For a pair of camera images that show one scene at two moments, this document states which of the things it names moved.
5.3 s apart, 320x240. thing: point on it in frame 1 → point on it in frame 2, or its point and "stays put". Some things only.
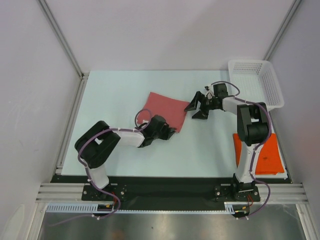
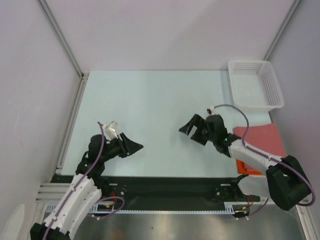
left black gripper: [168, 132] → [127, 146]
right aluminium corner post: [294, 7] stays put
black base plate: [168, 193] stays put
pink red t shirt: [172, 110] → [264, 137]
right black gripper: [201, 114] → [199, 121]
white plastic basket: [256, 82] stays put
